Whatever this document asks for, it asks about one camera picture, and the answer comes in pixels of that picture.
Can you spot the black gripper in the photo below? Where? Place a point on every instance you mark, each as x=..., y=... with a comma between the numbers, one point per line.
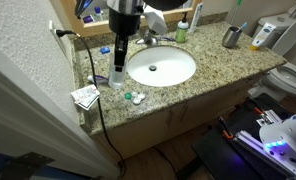
x=124, y=21

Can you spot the clear plastic bottle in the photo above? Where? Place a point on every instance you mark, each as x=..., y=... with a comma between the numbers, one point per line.
x=116, y=80

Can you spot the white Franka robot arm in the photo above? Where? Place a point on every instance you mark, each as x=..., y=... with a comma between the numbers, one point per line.
x=288, y=136

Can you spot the small blue box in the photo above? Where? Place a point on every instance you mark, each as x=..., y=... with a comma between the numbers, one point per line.
x=105, y=50

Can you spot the chrome faucet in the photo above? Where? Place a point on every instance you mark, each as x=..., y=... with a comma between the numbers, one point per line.
x=148, y=40

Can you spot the wooden framed mirror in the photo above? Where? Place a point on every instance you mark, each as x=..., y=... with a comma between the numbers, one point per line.
x=94, y=28

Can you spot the white purple small tube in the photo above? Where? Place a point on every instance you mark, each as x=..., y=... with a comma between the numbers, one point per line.
x=96, y=79

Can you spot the purple toothbrush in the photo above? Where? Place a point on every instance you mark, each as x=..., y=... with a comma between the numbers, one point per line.
x=168, y=39

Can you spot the green white contact lens case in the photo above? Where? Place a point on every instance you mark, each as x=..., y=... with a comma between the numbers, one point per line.
x=136, y=98

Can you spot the white sink basin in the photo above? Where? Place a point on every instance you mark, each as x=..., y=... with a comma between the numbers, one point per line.
x=168, y=66

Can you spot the white paper cards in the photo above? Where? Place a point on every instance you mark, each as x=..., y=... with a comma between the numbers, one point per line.
x=84, y=96

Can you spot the green soap pump bottle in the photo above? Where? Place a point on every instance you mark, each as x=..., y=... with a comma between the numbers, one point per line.
x=181, y=31

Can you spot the wooden vanity cabinet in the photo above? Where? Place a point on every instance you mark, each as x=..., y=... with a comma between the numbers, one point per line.
x=161, y=123

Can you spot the white blue toothpaste tube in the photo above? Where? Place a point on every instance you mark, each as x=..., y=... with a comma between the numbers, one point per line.
x=196, y=16

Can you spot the steel cup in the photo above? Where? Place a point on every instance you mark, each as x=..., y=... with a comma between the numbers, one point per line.
x=230, y=38

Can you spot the blue toothbrush in cup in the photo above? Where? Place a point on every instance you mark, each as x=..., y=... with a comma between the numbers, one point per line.
x=242, y=26

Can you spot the tall white tube orange cap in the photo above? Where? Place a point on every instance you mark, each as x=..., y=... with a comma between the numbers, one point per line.
x=263, y=35

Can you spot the black robot cart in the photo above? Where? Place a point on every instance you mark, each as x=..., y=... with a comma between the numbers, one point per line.
x=221, y=156

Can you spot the black door hinge plate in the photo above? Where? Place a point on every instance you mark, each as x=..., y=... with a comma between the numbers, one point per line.
x=21, y=163

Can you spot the white toilet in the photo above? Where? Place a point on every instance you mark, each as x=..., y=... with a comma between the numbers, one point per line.
x=288, y=80

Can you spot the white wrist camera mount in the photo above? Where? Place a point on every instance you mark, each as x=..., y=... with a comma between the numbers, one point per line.
x=155, y=20

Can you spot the white door frame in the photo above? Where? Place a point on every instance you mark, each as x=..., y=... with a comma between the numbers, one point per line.
x=28, y=116

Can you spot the aluminium robot mount rails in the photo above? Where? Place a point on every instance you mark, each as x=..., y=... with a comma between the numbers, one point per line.
x=251, y=140

